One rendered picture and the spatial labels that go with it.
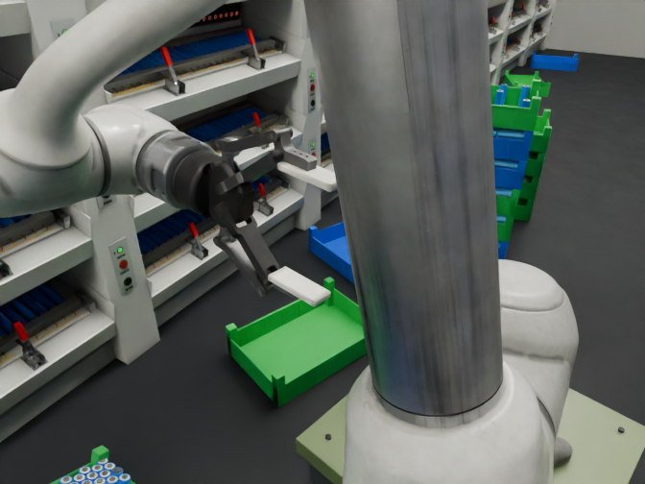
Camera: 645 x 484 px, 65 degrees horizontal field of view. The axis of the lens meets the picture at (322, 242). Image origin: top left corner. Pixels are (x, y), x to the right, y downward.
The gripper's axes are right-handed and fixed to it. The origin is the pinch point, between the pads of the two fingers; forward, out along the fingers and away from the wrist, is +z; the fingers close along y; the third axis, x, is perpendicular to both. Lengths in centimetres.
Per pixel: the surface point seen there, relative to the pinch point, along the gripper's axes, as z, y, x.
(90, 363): -56, -55, 0
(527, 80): -72, -26, 305
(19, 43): -62, 8, -1
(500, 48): -86, -9, 281
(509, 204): -6, -26, 94
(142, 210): -57, -24, 16
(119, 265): -54, -33, 8
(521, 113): -9, -1, 91
